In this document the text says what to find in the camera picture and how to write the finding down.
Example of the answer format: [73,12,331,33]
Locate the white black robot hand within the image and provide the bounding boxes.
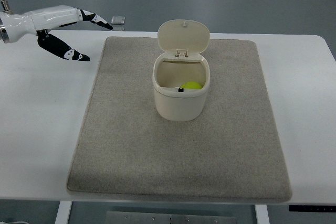
[1,5,113,61]

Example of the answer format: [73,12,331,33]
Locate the yellow tennis ball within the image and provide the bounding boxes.
[179,81,203,89]

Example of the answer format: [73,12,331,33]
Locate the floor socket plate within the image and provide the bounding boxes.
[111,16,125,25]

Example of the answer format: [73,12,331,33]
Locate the cream lidded bin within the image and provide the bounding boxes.
[152,19,211,121]

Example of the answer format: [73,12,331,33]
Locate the white table leg left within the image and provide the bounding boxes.
[55,201,72,224]

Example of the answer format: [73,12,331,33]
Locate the white table leg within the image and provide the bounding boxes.
[55,201,72,224]
[255,205,270,224]

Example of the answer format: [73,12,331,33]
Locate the grey felt mat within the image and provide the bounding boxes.
[67,37,292,202]

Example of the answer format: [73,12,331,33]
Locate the white table leg right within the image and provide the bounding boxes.
[255,205,270,224]

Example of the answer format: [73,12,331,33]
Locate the black desk control panel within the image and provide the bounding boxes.
[288,205,336,213]

